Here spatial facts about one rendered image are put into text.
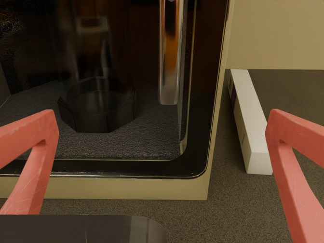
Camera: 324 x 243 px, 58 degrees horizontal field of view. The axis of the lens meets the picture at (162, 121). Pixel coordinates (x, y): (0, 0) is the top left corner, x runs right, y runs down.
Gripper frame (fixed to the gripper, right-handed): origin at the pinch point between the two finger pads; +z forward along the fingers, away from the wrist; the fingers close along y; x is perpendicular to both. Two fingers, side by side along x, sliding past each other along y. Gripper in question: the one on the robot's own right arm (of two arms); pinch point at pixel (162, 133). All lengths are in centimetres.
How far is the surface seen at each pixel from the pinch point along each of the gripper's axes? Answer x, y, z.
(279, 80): 23, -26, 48
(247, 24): 13, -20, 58
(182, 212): 22.2, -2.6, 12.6
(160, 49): -0.2, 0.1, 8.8
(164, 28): -1.6, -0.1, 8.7
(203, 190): 20.4, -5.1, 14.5
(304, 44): 18, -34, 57
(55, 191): 20.6, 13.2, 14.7
